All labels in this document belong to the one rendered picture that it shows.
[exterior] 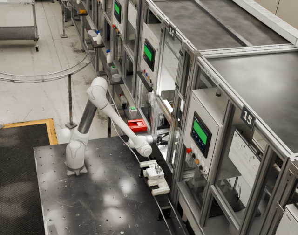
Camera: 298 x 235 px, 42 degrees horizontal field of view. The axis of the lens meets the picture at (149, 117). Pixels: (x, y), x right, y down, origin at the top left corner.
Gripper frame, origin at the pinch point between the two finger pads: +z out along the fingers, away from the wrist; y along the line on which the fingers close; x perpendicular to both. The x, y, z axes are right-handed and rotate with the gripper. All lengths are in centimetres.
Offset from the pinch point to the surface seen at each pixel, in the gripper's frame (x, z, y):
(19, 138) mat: 155, -133, -100
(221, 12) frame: 33, 44, 101
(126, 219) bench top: -54, -57, -32
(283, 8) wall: 327, 345, -15
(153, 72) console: 26, -14, 53
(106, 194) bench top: -24, -66, -32
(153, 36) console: 34, -14, 82
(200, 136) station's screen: -73, -17, 60
